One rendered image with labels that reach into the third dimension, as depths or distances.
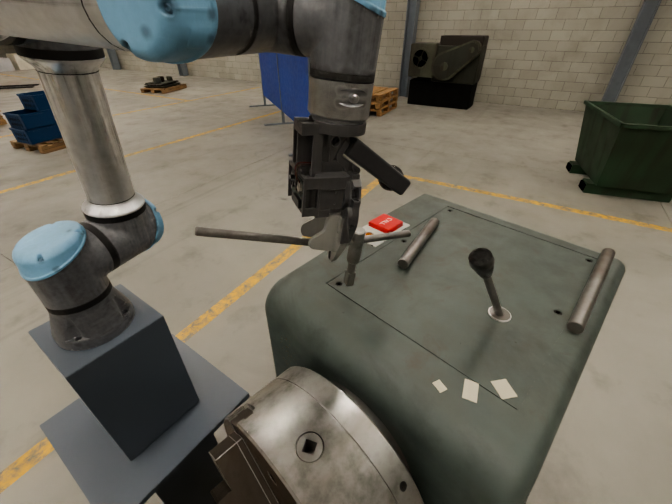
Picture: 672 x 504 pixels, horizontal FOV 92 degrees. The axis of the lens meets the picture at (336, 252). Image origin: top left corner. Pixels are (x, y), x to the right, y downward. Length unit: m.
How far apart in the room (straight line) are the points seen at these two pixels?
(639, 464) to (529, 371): 1.73
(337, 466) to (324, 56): 0.45
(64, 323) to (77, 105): 0.41
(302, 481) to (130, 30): 0.45
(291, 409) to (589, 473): 1.76
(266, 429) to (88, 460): 0.74
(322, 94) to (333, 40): 0.05
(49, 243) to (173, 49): 0.54
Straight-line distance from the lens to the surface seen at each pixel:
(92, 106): 0.74
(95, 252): 0.79
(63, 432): 1.24
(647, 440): 2.37
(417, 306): 0.58
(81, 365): 0.84
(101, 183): 0.78
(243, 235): 0.45
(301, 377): 0.52
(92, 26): 0.40
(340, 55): 0.39
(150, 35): 0.32
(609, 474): 2.15
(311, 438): 0.46
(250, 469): 0.53
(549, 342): 0.60
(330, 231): 0.46
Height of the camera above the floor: 1.65
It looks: 35 degrees down
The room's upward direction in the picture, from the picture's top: straight up
